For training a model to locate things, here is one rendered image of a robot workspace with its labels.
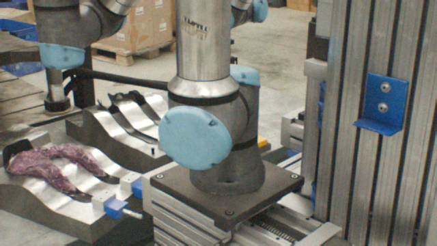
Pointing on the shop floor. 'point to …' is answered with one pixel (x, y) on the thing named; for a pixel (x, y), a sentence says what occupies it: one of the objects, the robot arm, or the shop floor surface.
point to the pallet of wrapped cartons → (140, 34)
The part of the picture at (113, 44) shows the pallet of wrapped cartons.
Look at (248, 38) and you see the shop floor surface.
